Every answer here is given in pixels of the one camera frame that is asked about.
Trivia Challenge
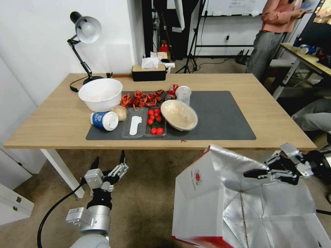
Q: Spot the blue white paper cup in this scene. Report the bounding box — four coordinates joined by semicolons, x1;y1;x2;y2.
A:
299;44;317;55

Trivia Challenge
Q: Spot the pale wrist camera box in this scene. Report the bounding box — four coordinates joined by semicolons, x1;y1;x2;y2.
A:
281;143;302;158
84;168;105;193

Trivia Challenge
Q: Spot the black tissue box wooden lid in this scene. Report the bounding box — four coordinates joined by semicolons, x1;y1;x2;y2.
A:
131;64;167;82

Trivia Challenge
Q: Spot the black monitor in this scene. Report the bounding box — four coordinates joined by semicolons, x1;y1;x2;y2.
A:
301;0;331;50

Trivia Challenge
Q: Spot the person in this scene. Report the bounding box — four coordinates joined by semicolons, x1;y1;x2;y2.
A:
291;99;331;132
245;0;313;81

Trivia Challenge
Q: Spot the whiteboard on black stand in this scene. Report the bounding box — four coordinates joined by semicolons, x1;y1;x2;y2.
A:
192;0;269;59

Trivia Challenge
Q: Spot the bun in clear bag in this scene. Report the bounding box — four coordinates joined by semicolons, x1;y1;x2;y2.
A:
110;105;128;121

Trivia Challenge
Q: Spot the white cabinet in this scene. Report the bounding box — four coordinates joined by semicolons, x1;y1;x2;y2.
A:
0;55;47;190

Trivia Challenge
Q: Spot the black tripod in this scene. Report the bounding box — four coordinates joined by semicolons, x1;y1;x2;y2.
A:
175;0;207;74

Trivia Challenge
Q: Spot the clear plastic tomato tray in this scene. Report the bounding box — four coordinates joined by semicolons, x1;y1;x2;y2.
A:
144;107;167;137

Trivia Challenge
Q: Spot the wooden table with white legs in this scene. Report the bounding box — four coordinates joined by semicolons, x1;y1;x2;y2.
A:
3;73;325;199

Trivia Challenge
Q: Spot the black lamp cable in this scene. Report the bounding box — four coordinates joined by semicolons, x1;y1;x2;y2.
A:
69;76;90;93

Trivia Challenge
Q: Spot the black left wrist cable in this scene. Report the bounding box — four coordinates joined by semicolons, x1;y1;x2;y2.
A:
37;178;87;248

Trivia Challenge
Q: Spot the dark grey desk mat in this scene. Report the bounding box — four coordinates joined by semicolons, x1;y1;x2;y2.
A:
86;90;257;141

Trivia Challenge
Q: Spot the black router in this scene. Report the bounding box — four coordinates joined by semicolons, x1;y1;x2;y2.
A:
237;49;250;65

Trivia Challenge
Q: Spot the black desk lamp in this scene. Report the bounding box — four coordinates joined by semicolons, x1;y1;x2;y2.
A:
67;11;105;86

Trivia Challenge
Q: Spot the large white bowl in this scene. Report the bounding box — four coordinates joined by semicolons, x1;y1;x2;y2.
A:
78;78;123;113

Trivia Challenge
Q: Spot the white tissue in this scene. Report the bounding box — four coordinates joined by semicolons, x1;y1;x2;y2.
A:
141;57;160;70

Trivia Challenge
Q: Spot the white drawer unit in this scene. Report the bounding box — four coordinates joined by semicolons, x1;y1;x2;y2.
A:
0;183;35;225

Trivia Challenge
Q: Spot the crushed red drink can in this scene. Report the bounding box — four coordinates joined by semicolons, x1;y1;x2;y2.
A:
165;84;179;101

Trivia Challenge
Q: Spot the grey stool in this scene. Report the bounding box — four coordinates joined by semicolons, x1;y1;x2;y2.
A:
269;59;297;86

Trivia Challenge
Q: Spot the round lidded takeaway bowl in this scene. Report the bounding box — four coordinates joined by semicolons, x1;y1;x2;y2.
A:
160;100;199;132

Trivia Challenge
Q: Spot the clear plastic cup with lid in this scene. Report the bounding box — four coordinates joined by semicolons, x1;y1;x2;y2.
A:
175;85;192;106

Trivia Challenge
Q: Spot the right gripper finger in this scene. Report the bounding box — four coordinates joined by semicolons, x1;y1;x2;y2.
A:
263;151;285;167
243;168;298;184

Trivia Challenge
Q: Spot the wooden side table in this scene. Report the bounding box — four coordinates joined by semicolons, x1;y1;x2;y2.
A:
273;42;331;100

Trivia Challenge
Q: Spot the blue paper coffee cup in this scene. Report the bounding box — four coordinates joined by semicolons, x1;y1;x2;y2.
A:
90;111;119;132

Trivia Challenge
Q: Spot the white light diffuser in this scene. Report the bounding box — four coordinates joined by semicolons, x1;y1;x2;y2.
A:
173;0;200;29

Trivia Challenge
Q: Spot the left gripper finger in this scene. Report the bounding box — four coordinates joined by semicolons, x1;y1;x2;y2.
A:
89;156;100;172
101;149;129;192

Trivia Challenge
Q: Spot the white red foil-lined delivery bag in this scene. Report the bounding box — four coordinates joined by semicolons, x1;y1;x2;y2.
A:
171;144;331;248

